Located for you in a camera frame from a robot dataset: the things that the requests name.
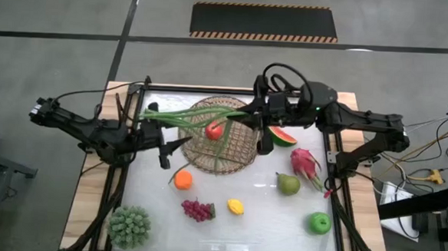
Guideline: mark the green pear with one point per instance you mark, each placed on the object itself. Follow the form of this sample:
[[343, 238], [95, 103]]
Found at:
[[288, 184]]

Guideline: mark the white box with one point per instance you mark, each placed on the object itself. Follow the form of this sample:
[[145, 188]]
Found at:
[[393, 196]]

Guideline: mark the orange fruit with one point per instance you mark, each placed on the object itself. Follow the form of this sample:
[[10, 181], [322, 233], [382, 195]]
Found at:
[[183, 180]]

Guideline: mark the watermelon slice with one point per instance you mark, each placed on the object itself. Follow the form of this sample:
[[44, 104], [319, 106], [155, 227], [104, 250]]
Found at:
[[282, 139]]

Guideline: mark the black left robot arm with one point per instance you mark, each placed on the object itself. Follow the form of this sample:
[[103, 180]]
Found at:
[[74, 123]]

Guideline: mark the green romanesco broccoli head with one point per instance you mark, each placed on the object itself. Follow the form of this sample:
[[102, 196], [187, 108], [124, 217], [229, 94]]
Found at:
[[129, 227]]

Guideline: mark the green onion bunch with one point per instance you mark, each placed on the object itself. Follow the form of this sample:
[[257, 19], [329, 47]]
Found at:
[[186, 117]]

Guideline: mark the black table frame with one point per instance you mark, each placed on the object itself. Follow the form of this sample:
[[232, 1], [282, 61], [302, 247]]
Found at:
[[210, 90]]

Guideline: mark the green apple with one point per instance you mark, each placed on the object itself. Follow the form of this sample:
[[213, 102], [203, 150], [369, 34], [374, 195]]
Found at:
[[318, 223]]

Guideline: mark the black hazard-striped floor mat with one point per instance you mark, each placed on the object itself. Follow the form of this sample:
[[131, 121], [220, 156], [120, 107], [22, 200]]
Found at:
[[264, 22]]

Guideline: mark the yellow power plug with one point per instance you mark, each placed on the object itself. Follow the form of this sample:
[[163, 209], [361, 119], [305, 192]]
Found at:
[[435, 177]]

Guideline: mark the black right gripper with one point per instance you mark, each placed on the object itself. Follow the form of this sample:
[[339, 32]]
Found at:
[[282, 113]]

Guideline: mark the red grape bunch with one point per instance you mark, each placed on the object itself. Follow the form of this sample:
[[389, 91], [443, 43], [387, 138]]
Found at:
[[196, 210]]

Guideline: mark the yellow lemon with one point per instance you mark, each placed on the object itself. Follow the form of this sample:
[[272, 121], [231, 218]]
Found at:
[[235, 207]]

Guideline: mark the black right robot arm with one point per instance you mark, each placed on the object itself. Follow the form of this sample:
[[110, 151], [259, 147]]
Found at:
[[362, 119]]

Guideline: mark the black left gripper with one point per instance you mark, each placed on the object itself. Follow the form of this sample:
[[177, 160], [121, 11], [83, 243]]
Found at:
[[154, 135]]

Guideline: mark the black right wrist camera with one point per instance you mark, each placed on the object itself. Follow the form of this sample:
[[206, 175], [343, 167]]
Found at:
[[319, 94]]

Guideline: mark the black equipment stand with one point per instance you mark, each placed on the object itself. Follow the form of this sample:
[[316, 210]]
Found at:
[[415, 206]]

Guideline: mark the pink dragon fruit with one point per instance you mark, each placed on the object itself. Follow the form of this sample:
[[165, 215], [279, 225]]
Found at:
[[302, 164]]

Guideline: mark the red apple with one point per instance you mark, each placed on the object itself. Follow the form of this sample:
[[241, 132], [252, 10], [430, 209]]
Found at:
[[214, 132]]

